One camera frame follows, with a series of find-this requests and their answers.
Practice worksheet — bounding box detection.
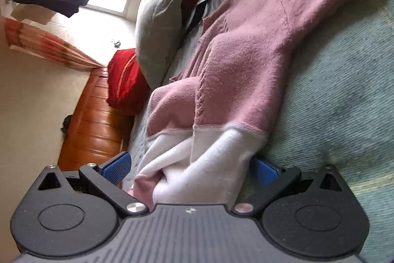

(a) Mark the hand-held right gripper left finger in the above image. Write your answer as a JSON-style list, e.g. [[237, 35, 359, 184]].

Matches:
[[37, 152, 149, 218]]

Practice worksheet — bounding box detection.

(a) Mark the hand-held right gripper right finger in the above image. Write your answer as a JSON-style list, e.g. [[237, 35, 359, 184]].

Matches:
[[232, 158, 343, 218]]

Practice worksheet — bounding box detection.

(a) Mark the pink and white sweater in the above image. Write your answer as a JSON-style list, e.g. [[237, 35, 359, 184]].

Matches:
[[123, 0, 394, 211]]

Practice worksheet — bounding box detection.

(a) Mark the wooden headboard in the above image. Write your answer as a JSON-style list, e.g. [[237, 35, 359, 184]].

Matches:
[[58, 67, 136, 173]]

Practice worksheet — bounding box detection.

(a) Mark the grey pillow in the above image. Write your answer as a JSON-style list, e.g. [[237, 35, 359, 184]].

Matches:
[[135, 0, 187, 91]]

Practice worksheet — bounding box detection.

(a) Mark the striped orange curtain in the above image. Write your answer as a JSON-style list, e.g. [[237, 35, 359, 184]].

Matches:
[[4, 18, 107, 69]]

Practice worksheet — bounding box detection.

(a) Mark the tan hanging garment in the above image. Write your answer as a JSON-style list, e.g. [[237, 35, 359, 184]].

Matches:
[[11, 4, 56, 25]]

